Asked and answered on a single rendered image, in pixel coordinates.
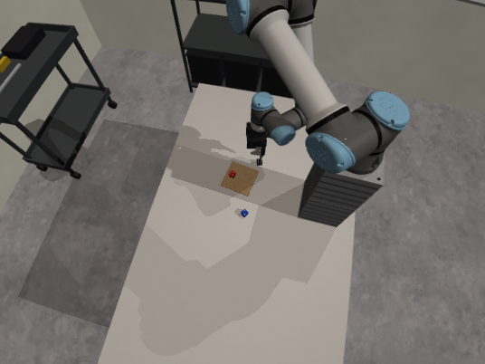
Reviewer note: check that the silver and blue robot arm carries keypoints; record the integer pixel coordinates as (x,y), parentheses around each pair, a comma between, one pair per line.
(337,137)

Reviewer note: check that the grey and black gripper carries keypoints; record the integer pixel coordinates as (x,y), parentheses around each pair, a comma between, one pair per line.
(256,141)

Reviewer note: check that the tan flat mat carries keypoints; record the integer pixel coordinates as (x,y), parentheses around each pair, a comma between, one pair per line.
(243,180)

